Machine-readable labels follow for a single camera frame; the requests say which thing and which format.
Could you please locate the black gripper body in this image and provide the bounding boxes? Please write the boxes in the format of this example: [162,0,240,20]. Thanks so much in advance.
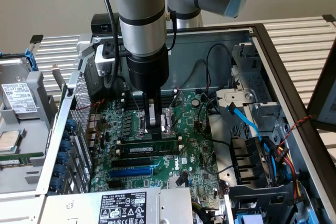
[127,47,170,95]

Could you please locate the green RAM stick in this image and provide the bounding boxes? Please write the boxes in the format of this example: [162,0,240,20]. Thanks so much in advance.
[0,151,45,168]
[117,141,181,157]

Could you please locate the CPU socket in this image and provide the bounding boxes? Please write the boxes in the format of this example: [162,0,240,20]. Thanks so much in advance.
[133,108,176,140]

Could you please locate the metal socket cover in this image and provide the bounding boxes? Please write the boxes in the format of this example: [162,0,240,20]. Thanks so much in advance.
[160,90,185,133]

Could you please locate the green motherboard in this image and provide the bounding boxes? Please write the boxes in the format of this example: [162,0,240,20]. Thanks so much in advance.
[89,90,227,209]

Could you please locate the open grey PC case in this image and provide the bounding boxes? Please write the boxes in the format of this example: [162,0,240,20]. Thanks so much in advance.
[35,23,336,224]

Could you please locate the long black expansion slot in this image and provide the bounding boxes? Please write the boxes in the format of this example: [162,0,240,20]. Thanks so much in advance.
[110,157,154,168]

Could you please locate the blue expansion slot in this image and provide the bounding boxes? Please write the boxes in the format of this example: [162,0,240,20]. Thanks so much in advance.
[110,166,154,178]

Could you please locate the silver rear port block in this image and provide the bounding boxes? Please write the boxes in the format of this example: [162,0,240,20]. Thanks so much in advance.
[83,113,101,152]

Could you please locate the black box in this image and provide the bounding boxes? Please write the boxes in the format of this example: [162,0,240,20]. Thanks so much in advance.
[90,13,123,35]

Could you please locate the metal disk bay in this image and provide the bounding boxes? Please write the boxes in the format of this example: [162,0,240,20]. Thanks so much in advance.
[215,42,289,141]

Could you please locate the blue card retainer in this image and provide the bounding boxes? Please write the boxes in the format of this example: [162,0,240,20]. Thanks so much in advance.
[49,118,74,196]

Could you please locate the grey parts rack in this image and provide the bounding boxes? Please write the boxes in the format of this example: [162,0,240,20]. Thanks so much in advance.
[0,69,61,198]

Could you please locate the grey power supply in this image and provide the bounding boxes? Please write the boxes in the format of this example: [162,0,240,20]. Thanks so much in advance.
[39,187,195,224]

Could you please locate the blue disk caddy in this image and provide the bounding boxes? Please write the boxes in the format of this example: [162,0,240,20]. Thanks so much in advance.
[0,47,37,74]

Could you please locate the hard drive with label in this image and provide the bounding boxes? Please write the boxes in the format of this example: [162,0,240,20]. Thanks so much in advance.
[0,58,39,120]

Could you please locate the CPU with silver lid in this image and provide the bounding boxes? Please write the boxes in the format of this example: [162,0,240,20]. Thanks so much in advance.
[0,129,22,154]

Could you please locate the dark framed panel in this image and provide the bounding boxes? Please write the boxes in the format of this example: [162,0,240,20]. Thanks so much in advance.
[306,23,336,131]

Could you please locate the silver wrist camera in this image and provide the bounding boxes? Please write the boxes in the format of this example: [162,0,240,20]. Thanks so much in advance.
[94,43,118,77]

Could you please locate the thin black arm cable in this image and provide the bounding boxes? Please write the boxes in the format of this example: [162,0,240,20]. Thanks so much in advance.
[164,10,177,52]

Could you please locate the black fan wire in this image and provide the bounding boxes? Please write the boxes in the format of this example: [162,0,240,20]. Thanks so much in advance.
[205,44,234,96]

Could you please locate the thin red wire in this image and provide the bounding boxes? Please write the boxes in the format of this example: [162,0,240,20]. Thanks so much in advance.
[75,99,106,112]

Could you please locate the thin black wire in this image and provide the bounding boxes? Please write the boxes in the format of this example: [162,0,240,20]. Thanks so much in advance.
[197,97,232,148]

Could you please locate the blue flat wire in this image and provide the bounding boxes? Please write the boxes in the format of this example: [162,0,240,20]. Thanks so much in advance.
[225,102,279,162]

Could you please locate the black plastic duct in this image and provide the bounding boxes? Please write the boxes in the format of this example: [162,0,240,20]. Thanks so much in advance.
[229,136,271,186]

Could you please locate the coloured power wire bundle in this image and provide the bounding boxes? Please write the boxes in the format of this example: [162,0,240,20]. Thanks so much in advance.
[262,140,306,204]

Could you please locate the red black twisted wire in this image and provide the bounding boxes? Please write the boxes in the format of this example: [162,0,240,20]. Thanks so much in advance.
[285,114,313,137]

